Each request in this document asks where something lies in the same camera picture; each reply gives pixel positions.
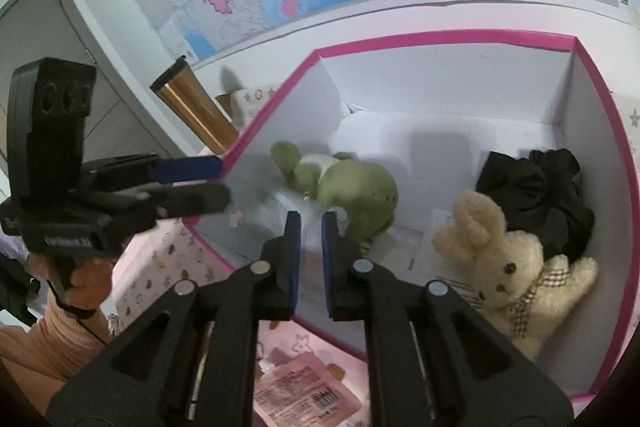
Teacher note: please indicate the pink cardboard box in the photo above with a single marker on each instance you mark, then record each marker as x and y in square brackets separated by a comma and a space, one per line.
[450, 82]

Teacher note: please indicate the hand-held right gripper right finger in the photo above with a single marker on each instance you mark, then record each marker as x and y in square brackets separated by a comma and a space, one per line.
[327, 257]

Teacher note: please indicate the black scrunchie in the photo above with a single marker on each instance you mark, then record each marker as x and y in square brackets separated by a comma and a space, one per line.
[540, 192]

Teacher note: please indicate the person's left hand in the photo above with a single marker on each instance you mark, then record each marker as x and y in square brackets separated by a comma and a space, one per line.
[95, 284]

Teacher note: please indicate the pink star-print tablecloth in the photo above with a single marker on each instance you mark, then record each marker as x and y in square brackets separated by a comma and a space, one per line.
[160, 267]

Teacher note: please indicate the gold metal tumbler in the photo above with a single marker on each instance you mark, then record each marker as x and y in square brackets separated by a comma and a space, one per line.
[200, 117]

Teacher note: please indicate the green plush toy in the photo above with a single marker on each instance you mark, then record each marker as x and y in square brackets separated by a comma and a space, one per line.
[350, 192]

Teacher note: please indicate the pink printed packet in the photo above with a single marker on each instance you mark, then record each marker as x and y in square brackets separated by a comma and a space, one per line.
[295, 387]

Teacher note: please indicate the grey door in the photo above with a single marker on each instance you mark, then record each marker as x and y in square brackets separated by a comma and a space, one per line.
[60, 37]

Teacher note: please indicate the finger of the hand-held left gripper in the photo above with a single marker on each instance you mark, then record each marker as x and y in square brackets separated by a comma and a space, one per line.
[190, 167]
[200, 199]

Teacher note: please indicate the dark cloth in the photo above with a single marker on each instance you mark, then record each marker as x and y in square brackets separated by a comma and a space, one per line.
[15, 297]

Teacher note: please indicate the cream plush rabbit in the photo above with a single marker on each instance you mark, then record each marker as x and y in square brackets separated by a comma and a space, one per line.
[505, 267]

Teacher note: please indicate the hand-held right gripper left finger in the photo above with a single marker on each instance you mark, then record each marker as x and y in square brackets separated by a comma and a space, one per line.
[296, 257]

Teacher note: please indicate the person's left forearm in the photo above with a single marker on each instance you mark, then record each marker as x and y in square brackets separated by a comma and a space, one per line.
[50, 347]

